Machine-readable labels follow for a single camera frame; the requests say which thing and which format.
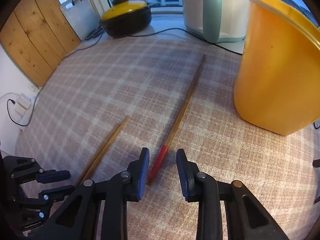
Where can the pink plaid tablecloth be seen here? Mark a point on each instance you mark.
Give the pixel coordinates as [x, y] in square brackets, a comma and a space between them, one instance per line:
[125, 85]

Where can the white and teal kitchen appliance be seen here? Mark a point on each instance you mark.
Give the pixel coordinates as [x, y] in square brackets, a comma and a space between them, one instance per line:
[195, 10]

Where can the wooden panel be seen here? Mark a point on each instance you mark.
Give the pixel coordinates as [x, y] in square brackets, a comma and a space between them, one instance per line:
[32, 37]

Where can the black scissors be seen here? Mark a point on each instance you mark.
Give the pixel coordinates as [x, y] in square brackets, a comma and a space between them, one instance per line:
[96, 33]

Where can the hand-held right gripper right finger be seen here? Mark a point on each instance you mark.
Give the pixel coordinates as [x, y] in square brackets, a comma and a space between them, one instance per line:
[181, 175]

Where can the wooden chopstick with red end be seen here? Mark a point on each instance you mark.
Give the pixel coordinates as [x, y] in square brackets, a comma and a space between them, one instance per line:
[112, 137]
[185, 105]

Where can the white power strip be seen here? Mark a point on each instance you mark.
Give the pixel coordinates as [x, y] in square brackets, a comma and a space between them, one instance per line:
[21, 106]

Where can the yellow pot lid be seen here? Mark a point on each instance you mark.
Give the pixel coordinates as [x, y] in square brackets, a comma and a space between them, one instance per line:
[125, 8]

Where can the orange plastic container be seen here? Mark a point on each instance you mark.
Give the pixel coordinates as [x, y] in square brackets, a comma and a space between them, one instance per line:
[275, 67]

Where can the grey cutting board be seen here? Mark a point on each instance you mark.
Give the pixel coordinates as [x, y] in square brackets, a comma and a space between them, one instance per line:
[80, 17]

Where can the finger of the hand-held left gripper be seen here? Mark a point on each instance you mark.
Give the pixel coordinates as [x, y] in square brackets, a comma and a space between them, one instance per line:
[57, 192]
[55, 175]

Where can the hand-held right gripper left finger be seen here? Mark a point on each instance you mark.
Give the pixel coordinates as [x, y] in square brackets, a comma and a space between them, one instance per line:
[143, 175]

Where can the black clay pot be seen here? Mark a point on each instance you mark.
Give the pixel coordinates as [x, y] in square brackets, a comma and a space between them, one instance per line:
[130, 25]

